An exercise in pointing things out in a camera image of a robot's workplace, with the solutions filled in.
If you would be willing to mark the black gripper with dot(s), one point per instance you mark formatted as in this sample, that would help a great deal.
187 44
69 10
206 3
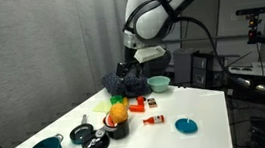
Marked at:
133 62

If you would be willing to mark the orange pineapple plush toy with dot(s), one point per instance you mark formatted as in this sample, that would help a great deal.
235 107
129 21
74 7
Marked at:
118 113

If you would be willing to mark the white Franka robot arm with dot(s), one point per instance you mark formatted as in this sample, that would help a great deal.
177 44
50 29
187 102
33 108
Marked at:
153 21

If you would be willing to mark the yellow toy food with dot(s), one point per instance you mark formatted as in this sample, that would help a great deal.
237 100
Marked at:
125 101

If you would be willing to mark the orange red toy block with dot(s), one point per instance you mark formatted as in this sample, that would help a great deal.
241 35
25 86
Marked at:
137 107

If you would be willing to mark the small red toy piece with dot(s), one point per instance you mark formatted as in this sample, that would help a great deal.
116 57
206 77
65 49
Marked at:
109 121

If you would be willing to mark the red toy ketchup bottle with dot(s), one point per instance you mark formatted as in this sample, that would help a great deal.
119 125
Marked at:
154 119

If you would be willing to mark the small black pot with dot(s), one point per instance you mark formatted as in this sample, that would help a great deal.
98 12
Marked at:
120 131

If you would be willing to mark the teal toy plate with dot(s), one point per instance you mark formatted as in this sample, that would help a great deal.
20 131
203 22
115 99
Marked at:
186 126

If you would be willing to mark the dark blue knit cloth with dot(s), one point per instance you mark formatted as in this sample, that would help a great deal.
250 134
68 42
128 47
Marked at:
137 83

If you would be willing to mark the green plastic cup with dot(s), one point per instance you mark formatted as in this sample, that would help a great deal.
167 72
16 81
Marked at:
116 99

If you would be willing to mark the black office chair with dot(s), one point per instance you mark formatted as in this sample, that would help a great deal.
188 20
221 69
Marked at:
158 66

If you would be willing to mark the mint green bowl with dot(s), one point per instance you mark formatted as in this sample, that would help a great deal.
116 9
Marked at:
158 83

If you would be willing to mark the small brown card box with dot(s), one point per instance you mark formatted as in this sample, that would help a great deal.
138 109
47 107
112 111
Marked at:
152 102

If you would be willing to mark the pale green flat sheet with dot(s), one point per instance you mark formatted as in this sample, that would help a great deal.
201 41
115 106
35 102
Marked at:
102 107

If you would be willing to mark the grey drawer cabinet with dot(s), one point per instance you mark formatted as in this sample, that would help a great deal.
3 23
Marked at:
197 68

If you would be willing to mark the small teal frying pan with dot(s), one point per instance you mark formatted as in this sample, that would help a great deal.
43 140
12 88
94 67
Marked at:
80 133

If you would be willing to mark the black pan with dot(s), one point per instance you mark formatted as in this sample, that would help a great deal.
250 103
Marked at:
95 144

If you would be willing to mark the white flat device box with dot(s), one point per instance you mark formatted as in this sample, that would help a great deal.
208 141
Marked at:
263 69

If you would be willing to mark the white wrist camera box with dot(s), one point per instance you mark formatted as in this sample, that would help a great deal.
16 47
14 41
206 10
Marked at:
150 54

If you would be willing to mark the black sensor bar camera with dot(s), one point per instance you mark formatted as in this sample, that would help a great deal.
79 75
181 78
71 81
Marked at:
257 10

